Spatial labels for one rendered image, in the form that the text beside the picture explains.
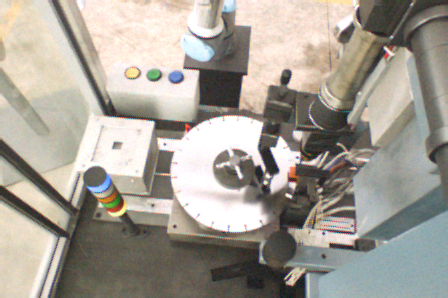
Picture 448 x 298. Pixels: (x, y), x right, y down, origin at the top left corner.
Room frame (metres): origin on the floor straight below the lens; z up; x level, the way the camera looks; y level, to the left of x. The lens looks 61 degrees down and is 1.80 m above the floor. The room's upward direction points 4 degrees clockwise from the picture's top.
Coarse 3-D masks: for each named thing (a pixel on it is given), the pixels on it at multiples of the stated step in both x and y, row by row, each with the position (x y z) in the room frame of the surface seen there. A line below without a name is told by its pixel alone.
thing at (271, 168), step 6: (258, 144) 0.42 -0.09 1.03; (258, 150) 0.41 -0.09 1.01; (264, 150) 0.40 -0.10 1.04; (270, 150) 0.41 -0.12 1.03; (264, 156) 0.39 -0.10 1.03; (270, 156) 0.39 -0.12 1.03; (264, 162) 0.38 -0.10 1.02; (270, 162) 0.38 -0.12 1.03; (270, 168) 0.36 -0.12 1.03; (276, 168) 0.36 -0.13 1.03; (264, 174) 0.36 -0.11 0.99; (270, 174) 0.35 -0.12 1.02; (276, 174) 0.35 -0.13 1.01
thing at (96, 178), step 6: (90, 168) 0.27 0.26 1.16; (96, 168) 0.27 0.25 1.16; (102, 168) 0.27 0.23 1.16; (84, 174) 0.26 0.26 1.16; (90, 174) 0.26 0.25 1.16; (96, 174) 0.26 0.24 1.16; (102, 174) 0.26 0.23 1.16; (84, 180) 0.24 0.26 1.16; (90, 180) 0.25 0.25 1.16; (96, 180) 0.25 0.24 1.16; (102, 180) 0.25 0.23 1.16; (108, 180) 0.26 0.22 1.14; (90, 186) 0.23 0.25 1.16; (96, 186) 0.23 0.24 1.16; (102, 186) 0.24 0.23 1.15; (108, 186) 0.25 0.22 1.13; (96, 192) 0.23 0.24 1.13
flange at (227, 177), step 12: (216, 156) 0.41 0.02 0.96; (228, 156) 0.42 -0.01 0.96; (240, 156) 0.42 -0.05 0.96; (216, 168) 0.38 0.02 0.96; (228, 168) 0.38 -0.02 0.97; (240, 168) 0.38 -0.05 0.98; (252, 168) 0.39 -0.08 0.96; (216, 180) 0.35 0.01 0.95; (228, 180) 0.35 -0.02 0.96; (240, 180) 0.35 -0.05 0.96
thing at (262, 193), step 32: (224, 128) 0.51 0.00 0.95; (256, 128) 0.52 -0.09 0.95; (192, 160) 0.40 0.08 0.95; (256, 160) 0.42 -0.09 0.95; (288, 160) 0.42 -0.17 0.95; (192, 192) 0.31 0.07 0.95; (224, 192) 0.32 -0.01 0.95; (256, 192) 0.33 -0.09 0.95; (288, 192) 0.33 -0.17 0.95; (224, 224) 0.24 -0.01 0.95; (256, 224) 0.24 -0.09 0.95
